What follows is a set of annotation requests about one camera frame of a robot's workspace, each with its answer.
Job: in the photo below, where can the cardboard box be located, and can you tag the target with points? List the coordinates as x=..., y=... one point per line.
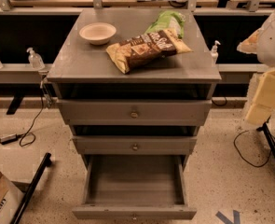
x=10, y=199

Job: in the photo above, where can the grey top drawer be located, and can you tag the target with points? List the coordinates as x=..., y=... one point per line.
x=133, y=112

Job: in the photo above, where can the grey wooden drawer cabinet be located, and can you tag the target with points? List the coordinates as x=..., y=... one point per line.
x=131, y=96

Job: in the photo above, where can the grey shelf rail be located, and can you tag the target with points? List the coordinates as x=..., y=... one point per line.
x=21, y=73

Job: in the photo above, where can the clear pump sanitizer bottle left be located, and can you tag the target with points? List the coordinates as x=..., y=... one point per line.
x=35, y=59

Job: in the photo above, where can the white paper bowl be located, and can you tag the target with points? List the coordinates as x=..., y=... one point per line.
x=98, y=33

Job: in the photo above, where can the grey middle drawer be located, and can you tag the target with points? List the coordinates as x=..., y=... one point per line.
x=134, y=145

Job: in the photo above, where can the green chip bag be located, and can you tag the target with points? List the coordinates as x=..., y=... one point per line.
x=169, y=19

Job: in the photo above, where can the brown chip bag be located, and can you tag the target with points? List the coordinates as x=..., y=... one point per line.
x=143, y=49

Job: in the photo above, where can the open grey bottom drawer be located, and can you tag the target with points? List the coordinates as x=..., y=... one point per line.
x=136, y=187

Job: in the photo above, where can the white pump bottle right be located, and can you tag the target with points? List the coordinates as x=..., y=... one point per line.
x=214, y=50

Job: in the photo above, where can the black pole on floor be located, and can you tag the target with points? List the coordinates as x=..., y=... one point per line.
x=46, y=162

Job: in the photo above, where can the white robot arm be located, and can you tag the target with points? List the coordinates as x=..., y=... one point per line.
x=261, y=43

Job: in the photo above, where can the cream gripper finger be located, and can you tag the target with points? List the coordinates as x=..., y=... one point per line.
x=262, y=104

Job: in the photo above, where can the black power adapter with cable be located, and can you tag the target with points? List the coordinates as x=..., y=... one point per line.
x=24, y=139

